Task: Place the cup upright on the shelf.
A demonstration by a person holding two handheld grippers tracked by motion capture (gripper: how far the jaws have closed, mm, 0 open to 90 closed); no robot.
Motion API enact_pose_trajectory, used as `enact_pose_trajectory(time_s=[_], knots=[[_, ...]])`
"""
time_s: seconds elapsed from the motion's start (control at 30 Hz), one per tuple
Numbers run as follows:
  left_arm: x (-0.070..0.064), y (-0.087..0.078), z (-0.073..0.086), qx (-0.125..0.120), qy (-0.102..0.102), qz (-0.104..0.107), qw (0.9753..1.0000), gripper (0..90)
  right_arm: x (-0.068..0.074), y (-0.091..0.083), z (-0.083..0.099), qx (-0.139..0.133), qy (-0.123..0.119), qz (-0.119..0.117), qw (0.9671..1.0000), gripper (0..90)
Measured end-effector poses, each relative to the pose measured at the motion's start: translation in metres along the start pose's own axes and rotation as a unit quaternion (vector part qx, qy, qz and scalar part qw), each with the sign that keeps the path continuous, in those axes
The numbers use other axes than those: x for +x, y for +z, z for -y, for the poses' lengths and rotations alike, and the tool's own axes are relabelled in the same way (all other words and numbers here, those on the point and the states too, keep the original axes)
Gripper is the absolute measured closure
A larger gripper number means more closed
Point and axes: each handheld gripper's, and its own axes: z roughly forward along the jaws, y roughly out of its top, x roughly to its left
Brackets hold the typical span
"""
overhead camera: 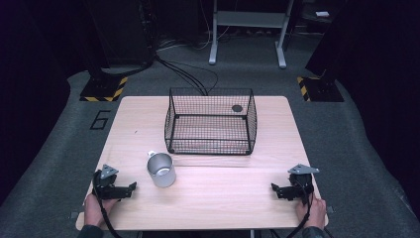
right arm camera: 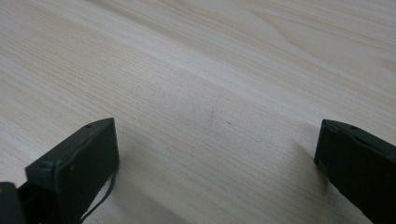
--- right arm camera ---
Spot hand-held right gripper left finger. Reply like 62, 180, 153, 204
17, 117, 120, 224

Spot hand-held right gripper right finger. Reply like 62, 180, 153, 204
313, 119, 396, 224

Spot thin black cable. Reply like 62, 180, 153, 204
79, 169, 118, 223

